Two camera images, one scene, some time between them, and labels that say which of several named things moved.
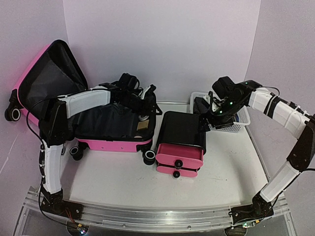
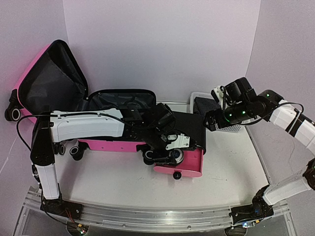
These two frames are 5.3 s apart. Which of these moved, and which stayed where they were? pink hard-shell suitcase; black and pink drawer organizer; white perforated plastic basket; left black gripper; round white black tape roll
Moved: round white black tape roll; left black gripper
Stayed: pink hard-shell suitcase; white perforated plastic basket; black and pink drawer organizer
